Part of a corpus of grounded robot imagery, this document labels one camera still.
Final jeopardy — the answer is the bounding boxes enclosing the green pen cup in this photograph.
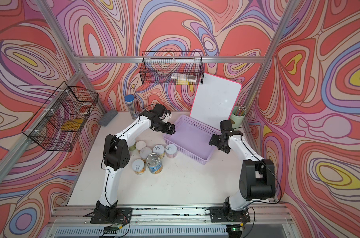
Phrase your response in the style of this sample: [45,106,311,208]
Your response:
[230,106,247,128]

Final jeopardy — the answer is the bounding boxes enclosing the black wire basket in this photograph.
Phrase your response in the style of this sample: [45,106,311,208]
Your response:
[21,82,99,152]
[139,50,204,85]

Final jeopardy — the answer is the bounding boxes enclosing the markers in back basket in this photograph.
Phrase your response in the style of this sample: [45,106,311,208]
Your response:
[171,73,197,85]

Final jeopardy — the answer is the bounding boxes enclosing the black wire basket left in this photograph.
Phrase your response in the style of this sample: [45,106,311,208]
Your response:
[21,82,99,152]

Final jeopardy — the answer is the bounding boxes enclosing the black wire basket back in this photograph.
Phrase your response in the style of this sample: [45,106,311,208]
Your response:
[139,50,204,85]

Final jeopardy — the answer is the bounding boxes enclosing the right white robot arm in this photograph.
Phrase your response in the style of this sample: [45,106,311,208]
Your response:
[208,120,278,224]

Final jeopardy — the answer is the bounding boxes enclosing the yellow item in left basket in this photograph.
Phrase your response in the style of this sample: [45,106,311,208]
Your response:
[60,119,83,131]

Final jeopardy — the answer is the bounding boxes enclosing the purple plastic basket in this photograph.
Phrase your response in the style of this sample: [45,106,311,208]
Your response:
[164,115,220,165]

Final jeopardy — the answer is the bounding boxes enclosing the white board pink frame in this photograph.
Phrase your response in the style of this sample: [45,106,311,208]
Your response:
[190,73,242,129]

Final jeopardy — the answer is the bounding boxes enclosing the blue Progresso soup can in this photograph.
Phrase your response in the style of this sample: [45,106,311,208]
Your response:
[146,153,163,174]

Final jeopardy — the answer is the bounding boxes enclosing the small can white plastic lid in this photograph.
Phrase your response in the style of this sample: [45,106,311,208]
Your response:
[135,140,146,152]

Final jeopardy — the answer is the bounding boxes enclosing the small can yellow label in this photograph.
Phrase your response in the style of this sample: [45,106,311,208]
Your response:
[152,144,166,159]

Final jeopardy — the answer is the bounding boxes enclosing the small can green label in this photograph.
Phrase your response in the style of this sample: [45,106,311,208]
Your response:
[128,140,136,151]

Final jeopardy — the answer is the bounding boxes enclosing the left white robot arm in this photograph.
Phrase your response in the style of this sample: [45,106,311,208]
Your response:
[89,104,176,224]

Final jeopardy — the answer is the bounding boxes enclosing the grey eraser block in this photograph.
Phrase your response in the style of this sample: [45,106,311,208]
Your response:
[98,110,118,127]

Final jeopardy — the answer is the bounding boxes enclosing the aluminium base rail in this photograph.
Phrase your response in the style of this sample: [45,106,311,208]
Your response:
[41,204,301,238]

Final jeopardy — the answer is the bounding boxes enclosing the small can pink label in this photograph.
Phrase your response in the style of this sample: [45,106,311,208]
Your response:
[165,144,178,158]

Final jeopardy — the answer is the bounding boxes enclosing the small can orange label front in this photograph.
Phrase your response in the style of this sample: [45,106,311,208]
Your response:
[132,159,146,175]

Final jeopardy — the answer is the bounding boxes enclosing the small can frosted lid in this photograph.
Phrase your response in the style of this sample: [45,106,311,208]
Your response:
[139,147,152,163]

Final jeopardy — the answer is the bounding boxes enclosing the clear tube blue cap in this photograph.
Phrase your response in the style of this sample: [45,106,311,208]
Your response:
[124,94,139,120]

